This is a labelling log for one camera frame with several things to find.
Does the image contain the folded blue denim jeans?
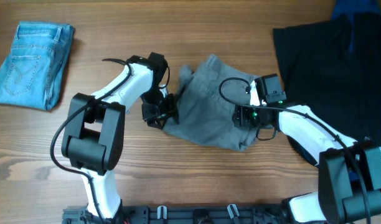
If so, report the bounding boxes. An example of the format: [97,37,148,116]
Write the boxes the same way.
[0,21,75,111]

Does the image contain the grey shorts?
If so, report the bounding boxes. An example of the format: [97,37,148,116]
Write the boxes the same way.
[163,55,257,151]

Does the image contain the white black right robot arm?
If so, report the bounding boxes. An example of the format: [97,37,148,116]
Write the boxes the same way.
[233,74,381,223]

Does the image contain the blue garment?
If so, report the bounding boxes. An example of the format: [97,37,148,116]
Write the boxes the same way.
[331,0,381,21]

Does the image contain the black shirt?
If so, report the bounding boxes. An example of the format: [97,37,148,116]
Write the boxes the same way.
[273,13,381,150]

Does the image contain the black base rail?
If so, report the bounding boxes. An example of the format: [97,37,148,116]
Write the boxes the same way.
[62,203,303,224]

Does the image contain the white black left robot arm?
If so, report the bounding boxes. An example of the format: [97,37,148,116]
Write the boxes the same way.
[57,52,179,223]

